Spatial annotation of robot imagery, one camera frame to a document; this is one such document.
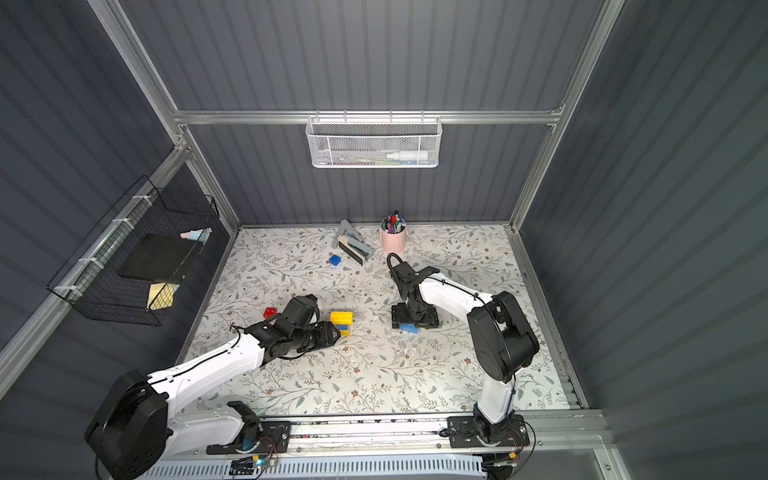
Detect light blue lego brick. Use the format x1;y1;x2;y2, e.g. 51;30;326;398
399;324;419;334

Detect long yellow lego brick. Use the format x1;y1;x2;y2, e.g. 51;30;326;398
330;311;354;325

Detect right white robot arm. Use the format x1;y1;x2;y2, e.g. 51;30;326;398
386;253;540;447

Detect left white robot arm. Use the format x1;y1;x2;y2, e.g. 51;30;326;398
84;295;342;479

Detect pink pen cup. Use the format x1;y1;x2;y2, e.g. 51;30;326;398
379;227;407;255

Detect pens in cup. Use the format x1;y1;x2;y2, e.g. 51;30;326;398
380;210;407;235

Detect grey stapler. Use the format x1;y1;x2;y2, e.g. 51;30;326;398
332;219;373;266

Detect yellow sticky notes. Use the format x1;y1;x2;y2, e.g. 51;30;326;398
147;283;180;311

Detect pastel eraser block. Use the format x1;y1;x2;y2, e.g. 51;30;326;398
179;228;212;243

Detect black notebook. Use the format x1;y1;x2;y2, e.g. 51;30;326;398
118;234;204;283

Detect white tube in basket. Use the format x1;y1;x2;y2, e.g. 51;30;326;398
386;151;429;163

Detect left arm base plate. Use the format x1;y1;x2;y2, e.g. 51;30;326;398
205;421;292;455

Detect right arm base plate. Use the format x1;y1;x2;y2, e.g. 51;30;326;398
440;414;531;450

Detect black wire basket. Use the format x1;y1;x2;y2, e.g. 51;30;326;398
47;182;219;326

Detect white wire mesh basket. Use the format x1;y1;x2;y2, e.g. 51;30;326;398
305;114;443;169

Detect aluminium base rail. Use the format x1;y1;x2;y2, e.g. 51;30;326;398
125;412;610;460

